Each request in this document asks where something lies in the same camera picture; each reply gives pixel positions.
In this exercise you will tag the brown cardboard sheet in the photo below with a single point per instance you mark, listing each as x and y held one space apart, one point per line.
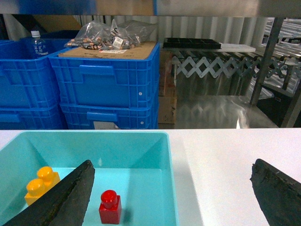
141 52

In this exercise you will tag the white flat board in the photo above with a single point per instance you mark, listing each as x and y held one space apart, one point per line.
227 47

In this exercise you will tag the expandable roller conveyor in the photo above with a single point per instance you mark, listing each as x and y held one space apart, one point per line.
234 73

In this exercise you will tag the clear water bottle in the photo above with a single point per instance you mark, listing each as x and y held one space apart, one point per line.
39 46

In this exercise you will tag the teal plastic tray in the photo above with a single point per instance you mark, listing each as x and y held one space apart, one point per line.
136 165

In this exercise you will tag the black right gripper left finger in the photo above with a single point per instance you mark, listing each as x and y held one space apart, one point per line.
63 205

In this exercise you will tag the yellow toy block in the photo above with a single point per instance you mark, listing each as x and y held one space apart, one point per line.
46 179

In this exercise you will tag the black divided tray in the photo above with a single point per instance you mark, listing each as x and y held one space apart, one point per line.
191 43

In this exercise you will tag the lower right blue crate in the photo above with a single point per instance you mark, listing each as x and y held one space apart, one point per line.
84 116

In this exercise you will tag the plastic bag of batteries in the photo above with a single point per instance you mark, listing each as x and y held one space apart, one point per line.
99 36

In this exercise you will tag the blue crate with bottle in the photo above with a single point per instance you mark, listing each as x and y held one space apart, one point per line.
26 82

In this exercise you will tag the lower middle blue crate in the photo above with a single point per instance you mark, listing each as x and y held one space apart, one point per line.
35 118

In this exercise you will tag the red toy block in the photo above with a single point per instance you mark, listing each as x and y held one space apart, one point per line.
110 207

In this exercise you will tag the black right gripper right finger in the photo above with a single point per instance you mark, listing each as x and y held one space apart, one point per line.
278 195

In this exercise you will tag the blue crate with cardboard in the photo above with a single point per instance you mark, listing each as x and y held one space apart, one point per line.
124 83

